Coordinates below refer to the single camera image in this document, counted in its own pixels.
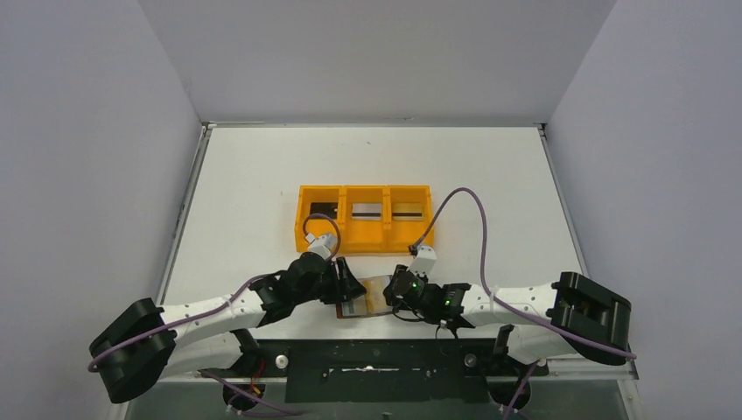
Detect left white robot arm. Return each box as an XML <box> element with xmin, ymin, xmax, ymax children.
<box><xmin>87</xmin><ymin>252</ymin><xmax>367</xmax><ymax>403</ymax></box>

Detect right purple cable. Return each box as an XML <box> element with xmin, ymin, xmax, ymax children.
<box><xmin>411</xmin><ymin>186</ymin><xmax>637</xmax><ymax>361</ymax></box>

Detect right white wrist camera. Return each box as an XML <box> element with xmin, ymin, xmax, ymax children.
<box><xmin>408</xmin><ymin>244</ymin><xmax>438</xmax><ymax>277</ymax></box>

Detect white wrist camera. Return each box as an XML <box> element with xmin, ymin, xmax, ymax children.
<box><xmin>304</xmin><ymin>233</ymin><xmax>340</xmax><ymax>260</ymax></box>
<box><xmin>408</xmin><ymin>244</ymin><xmax>438</xmax><ymax>277</ymax></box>

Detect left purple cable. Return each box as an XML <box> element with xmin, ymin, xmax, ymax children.
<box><xmin>87</xmin><ymin>213</ymin><xmax>342</xmax><ymax>374</ymax></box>

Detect black VIP card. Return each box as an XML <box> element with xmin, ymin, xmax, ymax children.
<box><xmin>310</xmin><ymin>201</ymin><xmax>338</xmax><ymax>220</ymax></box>

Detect yellow bin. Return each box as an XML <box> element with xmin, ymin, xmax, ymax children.
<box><xmin>341</xmin><ymin>185</ymin><xmax>387</xmax><ymax>254</ymax></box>
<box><xmin>385</xmin><ymin>185</ymin><xmax>434</xmax><ymax>254</ymax></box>
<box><xmin>294</xmin><ymin>185</ymin><xmax>346</xmax><ymax>252</ymax></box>

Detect brown leather card holder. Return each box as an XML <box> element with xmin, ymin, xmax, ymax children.
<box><xmin>336</xmin><ymin>276</ymin><xmax>393</xmax><ymax>319</ymax></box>

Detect right yellow bin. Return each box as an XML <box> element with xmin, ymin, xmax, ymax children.
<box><xmin>385</xmin><ymin>185</ymin><xmax>434</xmax><ymax>254</ymax></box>

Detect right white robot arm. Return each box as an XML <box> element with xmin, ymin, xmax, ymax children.
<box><xmin>383</xmin><ymin>265</ymin><xmax>636</xmax><ymax>366</ymax></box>

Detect middle yellow bin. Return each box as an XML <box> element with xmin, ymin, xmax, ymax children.
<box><xmin>341</xmin><ymin>185</ymin><xmax>387</xmax><ymax>254</ymax></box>

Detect white magnetic stripe card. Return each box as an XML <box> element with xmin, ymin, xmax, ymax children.
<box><xmin>351</xmin><ymin>202</ymin><xmax>383</xmax><ymax>221</ymax></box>

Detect left yellow bin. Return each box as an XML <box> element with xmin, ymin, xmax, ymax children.
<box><xmin>294</xmin><ymin>185</ymin><xmax>346</xmax><ymax>252</ymax></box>

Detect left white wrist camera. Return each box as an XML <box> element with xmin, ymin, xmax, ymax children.
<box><xmin>304</xmin><ymin>233</ymin><xmax>340</xmax><ymax>260</ymax></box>

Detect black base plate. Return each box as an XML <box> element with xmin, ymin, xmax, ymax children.
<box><xmin>223</xmin><ymin>339</ymin><xmax>529</xmax><ymax>404</ymax></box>

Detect purple cable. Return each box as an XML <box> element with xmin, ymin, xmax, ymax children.
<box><xmin>411</xmin><ymin>186</ymin><xmax>637</xmax><ymax>361</ymax></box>
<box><xmin>87</xmin><ymin>213</ymin><xmax>342</xmax><ymax>374</ymax></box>

